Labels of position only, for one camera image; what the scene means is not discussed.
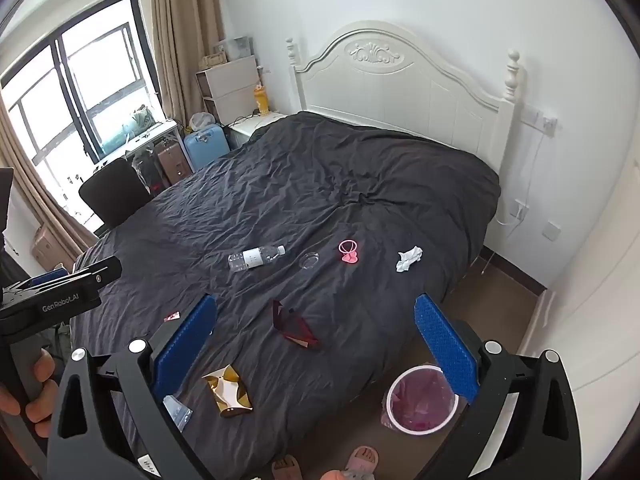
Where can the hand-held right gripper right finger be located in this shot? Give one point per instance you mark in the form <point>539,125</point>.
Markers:
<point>447,352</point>

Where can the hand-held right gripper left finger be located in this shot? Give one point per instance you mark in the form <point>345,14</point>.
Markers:
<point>185,347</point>

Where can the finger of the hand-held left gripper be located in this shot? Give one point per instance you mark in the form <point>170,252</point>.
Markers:
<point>100,272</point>
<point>47,277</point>

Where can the white red-tipped paper strip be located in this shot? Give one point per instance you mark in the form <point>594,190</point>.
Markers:
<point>171,316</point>

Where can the white bin with pink liner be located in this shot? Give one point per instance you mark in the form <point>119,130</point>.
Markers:
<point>420,400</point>

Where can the gold foil wrapper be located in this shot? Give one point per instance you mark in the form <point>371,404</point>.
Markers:
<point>227,392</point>

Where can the clear plastic bag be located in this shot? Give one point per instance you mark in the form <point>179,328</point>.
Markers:
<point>177,412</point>

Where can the white tissue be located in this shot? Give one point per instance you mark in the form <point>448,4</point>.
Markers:
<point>409,259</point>

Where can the clear plastic water bottle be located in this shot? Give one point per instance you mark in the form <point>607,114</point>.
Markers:
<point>252,259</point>

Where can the person's left hand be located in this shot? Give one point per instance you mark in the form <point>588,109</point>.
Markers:
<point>44,385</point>

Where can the brown cardboard box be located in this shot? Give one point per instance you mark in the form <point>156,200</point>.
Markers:
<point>47,247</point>

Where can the beige curtain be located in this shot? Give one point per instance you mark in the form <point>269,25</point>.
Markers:
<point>45,195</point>
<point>185,35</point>

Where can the black chair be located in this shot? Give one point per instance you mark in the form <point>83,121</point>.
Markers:
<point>112,190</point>

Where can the dark red wrapper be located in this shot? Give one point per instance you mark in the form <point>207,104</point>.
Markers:
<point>295,331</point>

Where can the brown suitcase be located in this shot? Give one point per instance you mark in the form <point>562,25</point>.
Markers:
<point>172,162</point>

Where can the pink slipper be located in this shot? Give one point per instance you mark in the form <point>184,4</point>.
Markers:
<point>361,462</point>

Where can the green plastic bag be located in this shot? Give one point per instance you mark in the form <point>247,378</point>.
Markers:
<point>131,127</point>

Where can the white desk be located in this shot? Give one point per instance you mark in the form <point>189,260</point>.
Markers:
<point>150,132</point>

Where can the clear plastic lid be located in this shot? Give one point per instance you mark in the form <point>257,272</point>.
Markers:
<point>309,260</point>

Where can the blue suitcase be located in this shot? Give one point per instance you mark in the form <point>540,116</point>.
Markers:
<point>206,147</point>

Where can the dark grey bed duvet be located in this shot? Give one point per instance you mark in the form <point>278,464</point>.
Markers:
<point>325,200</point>

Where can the black framed window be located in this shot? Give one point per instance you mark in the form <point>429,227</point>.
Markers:
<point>100,70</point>

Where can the white nightstand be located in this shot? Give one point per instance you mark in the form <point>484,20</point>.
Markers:
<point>252,127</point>

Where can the white drawer cabinet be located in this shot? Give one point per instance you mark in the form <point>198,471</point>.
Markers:
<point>232,85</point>

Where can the yellow bottle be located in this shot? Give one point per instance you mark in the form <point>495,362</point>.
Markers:
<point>260,101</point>

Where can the clear storage box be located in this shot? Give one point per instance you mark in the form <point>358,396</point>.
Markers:
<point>237,49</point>

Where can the white carved headboard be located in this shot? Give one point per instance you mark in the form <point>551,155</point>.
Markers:
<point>400,85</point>

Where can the white wall socket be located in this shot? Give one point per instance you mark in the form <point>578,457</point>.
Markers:
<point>521,210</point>

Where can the blank white wall plate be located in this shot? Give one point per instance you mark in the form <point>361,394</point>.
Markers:
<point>552,230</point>

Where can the white wall switch panel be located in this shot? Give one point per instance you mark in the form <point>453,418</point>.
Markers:
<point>537,120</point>

